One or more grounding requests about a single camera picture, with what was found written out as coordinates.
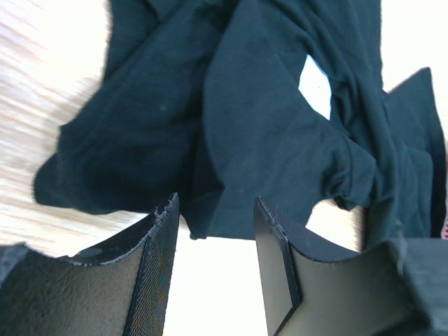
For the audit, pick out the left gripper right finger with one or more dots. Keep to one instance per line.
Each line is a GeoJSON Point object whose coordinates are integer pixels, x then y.
{"type": "Point", "coordinates": [311, 286]}

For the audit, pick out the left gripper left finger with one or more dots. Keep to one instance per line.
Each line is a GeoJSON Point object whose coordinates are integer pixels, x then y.
{"type": "Point", "coordinates": [119, 286]}

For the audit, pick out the black t shirt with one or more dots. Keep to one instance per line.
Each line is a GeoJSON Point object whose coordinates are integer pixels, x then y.
{"type": "Point", "coordinates": [222, 102]}

